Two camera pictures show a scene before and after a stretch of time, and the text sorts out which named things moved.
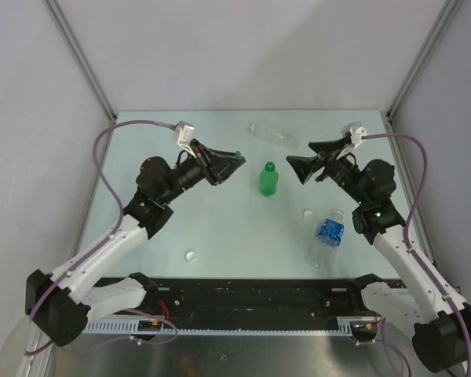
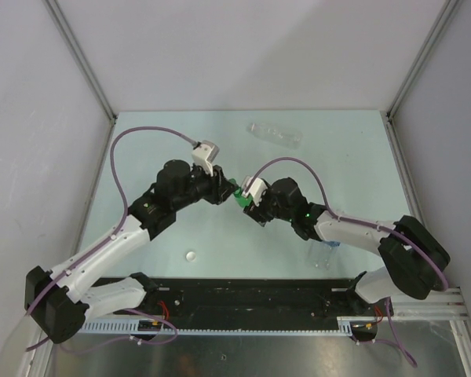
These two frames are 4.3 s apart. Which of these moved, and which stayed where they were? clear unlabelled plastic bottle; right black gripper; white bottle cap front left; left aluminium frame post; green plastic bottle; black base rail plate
Moved: right black gripper; green plastic bottle
Stayed: left aluminium frame post; white bottle cap front left; black base rail plate; clear unlabelled plastic bottle
